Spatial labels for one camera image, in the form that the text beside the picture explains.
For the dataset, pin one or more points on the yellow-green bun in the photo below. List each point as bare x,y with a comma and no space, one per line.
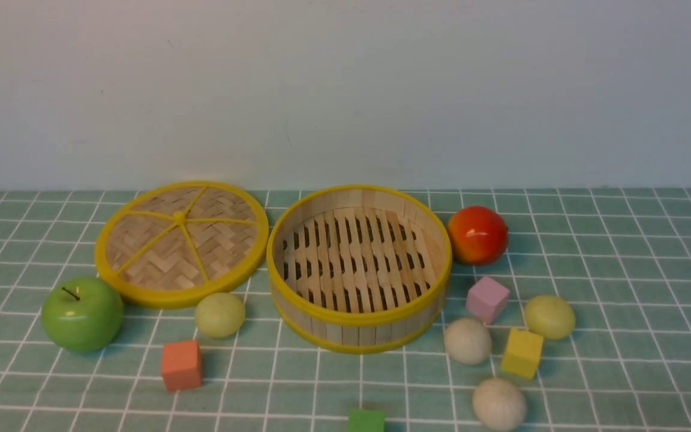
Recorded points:
220,315
549,316

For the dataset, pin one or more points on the white bun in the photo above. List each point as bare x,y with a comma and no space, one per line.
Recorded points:
499,405
467,341

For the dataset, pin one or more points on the bamboo steamer tray yellow rim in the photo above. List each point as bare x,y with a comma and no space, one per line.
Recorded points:
359,269

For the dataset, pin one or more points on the woven bamboo steamer lid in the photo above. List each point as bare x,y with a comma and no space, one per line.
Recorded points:
172,246

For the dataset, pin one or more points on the red orange tomato fruit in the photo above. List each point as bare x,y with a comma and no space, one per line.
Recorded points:
479,235

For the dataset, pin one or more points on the pink cube block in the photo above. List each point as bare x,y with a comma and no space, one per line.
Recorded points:
487,299

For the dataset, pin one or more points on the green cube block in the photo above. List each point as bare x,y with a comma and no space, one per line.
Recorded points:
364,420

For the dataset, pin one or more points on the orange cube block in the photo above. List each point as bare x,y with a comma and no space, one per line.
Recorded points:
182,365

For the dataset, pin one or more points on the yellow cube block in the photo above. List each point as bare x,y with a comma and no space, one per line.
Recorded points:
522,353

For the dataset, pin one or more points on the green apple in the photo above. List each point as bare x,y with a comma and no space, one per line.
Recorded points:
83,314

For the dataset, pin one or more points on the green checked tablecloth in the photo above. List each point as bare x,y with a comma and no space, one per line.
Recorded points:
620,257

